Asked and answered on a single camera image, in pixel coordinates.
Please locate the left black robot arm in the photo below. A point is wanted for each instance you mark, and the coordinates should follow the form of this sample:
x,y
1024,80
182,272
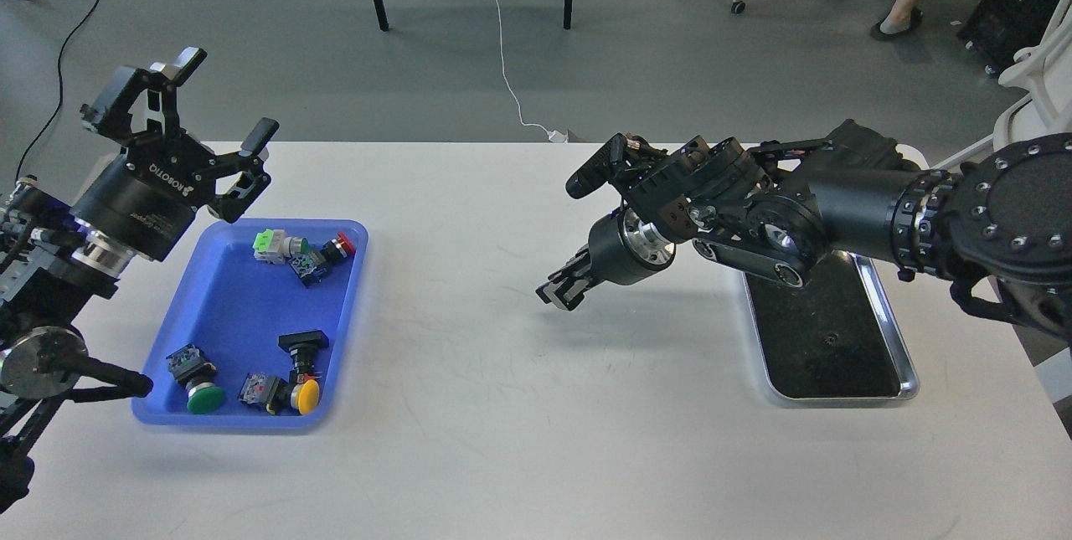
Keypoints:
x,y
57,256

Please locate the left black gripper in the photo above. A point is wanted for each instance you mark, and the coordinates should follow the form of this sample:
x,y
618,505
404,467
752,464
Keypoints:
x,y
148,196

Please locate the blue plastic tray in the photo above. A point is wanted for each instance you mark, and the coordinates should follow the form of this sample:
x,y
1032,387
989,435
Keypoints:
x,y
234,308

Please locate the black equipment case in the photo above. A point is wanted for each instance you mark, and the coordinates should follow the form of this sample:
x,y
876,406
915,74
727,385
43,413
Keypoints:
x,y
997,29

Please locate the black push button switch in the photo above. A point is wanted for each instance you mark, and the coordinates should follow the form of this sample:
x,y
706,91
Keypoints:
x,y
303,347

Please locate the metal tray with black mat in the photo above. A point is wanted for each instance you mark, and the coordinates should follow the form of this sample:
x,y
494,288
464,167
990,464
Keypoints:
x,y
834,343

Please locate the green push button switch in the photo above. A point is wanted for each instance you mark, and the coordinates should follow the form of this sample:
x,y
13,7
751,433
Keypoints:
x,y
194,372

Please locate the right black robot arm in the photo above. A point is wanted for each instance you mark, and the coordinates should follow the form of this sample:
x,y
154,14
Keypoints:
x,y
998,231

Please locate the yellow push button switch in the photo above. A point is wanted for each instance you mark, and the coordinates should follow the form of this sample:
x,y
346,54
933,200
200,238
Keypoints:
x,y
273,394

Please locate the green white push button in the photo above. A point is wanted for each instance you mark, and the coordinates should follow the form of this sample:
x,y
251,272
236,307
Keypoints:
x,y
277,246

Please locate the red push button switch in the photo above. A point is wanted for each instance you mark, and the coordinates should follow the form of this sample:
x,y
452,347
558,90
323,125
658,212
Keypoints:
x,y
311,265

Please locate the white office chair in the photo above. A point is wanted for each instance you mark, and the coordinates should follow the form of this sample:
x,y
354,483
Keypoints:
x,y
1044,71

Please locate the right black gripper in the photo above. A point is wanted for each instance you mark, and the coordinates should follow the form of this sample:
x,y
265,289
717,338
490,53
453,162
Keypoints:
x,y
621,249

